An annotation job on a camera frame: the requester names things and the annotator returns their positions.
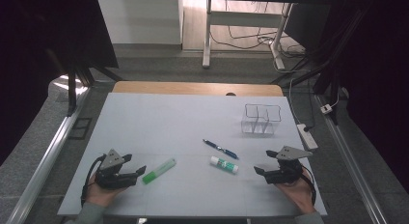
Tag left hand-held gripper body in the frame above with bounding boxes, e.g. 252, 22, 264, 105
95, 149, 139, 190

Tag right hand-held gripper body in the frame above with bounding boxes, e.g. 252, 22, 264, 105
263, 146, 314, 185

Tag green highlighter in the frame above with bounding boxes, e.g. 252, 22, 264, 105
142, 157, 177, 185

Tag clear plastic desk organizer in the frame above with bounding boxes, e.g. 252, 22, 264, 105
240, 103, 283, 136

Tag white glue stick green label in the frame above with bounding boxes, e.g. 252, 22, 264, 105
209, 155, 240, 174

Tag blue pen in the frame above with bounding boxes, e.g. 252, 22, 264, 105
202, 138, 240, 160

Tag person's right hand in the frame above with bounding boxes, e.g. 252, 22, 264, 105
274, 167, 317, 215

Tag person's left hand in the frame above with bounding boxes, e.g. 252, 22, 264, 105
86, 174, 129, 209

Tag white power strip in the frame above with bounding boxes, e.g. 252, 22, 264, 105
296, 123, 319, 151

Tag white table cover sheet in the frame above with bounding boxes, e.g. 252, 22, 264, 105
57, 92, 328, 217

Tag small white adapter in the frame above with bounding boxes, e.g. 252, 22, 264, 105
320, 93, 341, 115

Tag black metal stand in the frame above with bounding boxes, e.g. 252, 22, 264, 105
66, 65, 123, 118
269, 5, 368, 126

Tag wooden table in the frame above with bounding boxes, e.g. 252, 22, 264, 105
111, 80, 285, 98

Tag black curtain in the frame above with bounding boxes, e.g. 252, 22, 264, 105
321, 0, 409, 194
0, 0, 119, 165

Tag white-framed desk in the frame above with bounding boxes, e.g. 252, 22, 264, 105
95, 0, 332, 70

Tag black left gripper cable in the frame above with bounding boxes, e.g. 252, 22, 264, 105
80, 154, 108, 208

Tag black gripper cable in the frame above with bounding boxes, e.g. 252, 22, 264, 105
80, 154, 108, 208
300, 165, 318, 207

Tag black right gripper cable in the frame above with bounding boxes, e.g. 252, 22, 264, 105
300, 165, 318, 207

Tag white power strip cable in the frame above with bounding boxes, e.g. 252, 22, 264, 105
287, 76, 303, 126

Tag aluminium floor rail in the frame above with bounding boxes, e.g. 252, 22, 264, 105
316, 95, 389, 224
6, 85, 93, 224

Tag black cables under desk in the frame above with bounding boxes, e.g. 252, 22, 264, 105
209, 1, 307, 58

